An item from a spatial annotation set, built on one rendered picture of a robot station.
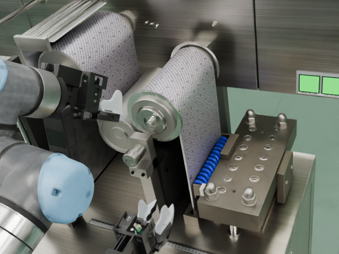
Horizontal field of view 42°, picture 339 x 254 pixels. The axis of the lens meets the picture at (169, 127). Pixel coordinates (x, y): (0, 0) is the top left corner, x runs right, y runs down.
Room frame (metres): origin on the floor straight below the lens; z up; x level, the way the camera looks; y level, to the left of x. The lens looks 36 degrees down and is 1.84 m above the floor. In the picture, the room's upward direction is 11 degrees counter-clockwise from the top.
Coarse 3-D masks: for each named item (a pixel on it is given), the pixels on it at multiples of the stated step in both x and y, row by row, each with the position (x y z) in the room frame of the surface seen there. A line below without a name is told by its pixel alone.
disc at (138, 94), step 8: (136, 96) 0.90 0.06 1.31; (144, 96) 0.88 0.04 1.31; (152, 96) 0.87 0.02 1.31; (160, 96) 0.86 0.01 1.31; (128, 104) 0.91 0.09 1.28; (168, 104) 0.85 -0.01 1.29; (128, 112) 0.91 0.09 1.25; (176, 112) 0.84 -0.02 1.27; (176, 120) 0.84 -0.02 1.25; (176, 128) 0.85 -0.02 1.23; (176, 136) 0.85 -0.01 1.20
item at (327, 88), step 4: (324, 80) 0.96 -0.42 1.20; (328, 80) 0.96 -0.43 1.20; (332, 80) 0.95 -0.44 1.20; (336, 80) 0.95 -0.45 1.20; (324, 84) 0.96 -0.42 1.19; (328, 84) 0.96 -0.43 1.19; (332, 84) 0.95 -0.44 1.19; (336, 84) 0.95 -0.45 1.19; (324, 88) 0.96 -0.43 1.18; (328, 88) 0.96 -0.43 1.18; (332, 88) 0.95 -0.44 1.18; (336, 88) 0.95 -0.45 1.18; (324, 92) 0.96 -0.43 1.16; (328, 92) 0.96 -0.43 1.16; (332, 92) 0.95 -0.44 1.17; (336, 92) 0.95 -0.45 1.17
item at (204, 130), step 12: (216, 96) 1.04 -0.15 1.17; (204, 108) 0.97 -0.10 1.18; (216, 108) 1.04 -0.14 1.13; (192, 120) 0.91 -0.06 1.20; (204, 120) 0.96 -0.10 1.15; (216, 120) 1.03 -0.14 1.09; (192, 132) 0.90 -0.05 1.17; (204, 132) 0.95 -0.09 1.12; (216, 132) 1.02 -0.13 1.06; (192, 144) 0.89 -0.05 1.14; (204, 144) 0.95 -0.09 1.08; (192, 156) 0.88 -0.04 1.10; (204, 156) 0.94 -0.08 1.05; (192, 168) 0.87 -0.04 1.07; (192, 180) 0.86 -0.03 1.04
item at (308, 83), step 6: (300, 78) 1.00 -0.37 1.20; (306, 78) 0.99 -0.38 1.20; (312, 78) 0.98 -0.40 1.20; (318, 78) 0.97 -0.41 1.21; (300, 84) 1.00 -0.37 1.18; (306, 84) 0.99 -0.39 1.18; (312, 84) 0.98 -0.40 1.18; (318, 84) 0.97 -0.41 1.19; (300, 90) 1.00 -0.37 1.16; (306, 90) 0.99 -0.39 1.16; (312, 90) 0.98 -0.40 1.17
